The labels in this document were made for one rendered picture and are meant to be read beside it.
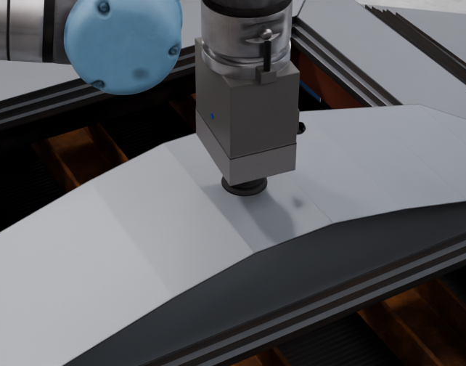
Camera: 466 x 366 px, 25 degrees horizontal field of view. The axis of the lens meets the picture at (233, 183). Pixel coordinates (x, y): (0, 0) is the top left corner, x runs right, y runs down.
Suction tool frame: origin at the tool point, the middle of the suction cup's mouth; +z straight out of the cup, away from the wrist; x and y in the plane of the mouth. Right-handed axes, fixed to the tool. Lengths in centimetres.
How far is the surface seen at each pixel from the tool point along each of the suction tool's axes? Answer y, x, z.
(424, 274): -8.3, -15.8, 8.8
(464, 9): 46, -55, 16
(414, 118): 9.0, -23.9, 3.8
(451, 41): 33, -45, 12
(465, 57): 29, -44, 12
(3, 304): -2.4, 23.7, 3.8
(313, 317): -9.5, -3.1, 8.9
